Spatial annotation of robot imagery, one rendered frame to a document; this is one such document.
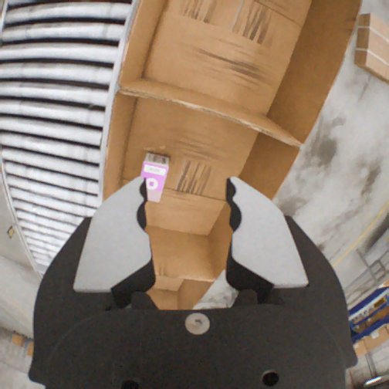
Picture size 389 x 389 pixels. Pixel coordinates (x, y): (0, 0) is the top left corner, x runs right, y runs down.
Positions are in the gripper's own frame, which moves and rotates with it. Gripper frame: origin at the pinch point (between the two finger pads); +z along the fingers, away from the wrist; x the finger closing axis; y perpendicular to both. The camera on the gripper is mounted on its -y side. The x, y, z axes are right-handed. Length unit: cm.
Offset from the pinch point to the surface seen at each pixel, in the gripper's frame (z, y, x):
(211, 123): 32.5, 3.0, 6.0
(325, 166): 127, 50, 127
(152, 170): 28.8, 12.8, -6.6
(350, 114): 123, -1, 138
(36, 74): 45, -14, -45
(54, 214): 49, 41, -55
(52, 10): 43, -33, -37
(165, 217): 34.4, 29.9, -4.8
